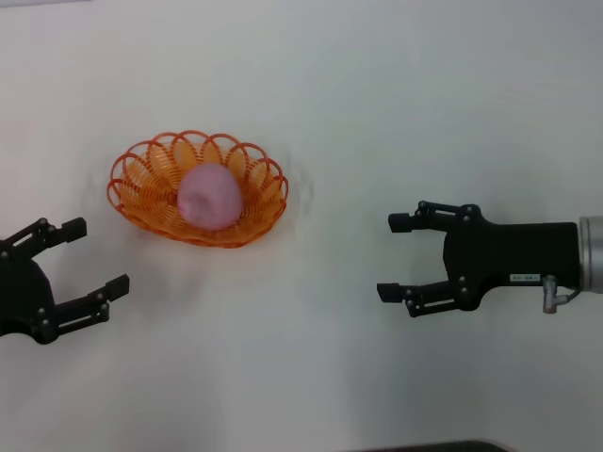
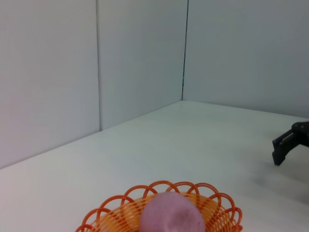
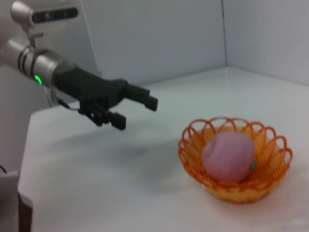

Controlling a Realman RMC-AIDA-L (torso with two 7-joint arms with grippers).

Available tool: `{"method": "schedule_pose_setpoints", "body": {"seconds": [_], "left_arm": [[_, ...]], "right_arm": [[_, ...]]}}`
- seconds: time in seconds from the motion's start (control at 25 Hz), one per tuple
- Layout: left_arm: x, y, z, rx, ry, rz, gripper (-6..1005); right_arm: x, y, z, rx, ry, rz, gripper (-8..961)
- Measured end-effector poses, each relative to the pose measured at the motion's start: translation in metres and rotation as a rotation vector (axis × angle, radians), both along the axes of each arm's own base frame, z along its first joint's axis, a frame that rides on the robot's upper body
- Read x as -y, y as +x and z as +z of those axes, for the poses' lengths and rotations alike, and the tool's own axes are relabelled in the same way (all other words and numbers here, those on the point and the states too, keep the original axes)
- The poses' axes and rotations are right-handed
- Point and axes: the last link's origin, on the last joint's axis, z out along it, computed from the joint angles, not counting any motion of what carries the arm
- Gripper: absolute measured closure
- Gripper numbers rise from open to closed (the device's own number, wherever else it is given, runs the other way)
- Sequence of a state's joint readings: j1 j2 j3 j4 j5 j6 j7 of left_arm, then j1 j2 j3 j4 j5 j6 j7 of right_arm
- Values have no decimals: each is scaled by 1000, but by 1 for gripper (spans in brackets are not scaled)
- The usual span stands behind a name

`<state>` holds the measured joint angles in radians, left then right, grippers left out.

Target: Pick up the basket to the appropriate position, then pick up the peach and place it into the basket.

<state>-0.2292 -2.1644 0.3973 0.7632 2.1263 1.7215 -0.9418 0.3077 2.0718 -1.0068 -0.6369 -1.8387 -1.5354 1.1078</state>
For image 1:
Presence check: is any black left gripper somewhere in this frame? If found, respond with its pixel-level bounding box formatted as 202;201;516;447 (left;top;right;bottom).
0;216;131;347

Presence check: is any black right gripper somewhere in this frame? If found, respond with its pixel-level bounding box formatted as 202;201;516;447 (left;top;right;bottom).
375;200;580;318

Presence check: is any pink peach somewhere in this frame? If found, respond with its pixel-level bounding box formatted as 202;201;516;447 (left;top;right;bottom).
176;164;243;232

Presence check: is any orange plastic woven basket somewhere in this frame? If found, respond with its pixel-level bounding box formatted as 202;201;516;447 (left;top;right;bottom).
106;129;289;250

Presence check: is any dark curved robot part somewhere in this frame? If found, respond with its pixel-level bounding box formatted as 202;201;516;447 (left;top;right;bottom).
362;440;513;452

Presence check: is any silver cable connector plug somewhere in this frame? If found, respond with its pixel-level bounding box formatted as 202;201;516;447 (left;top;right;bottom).
540;275;581;315

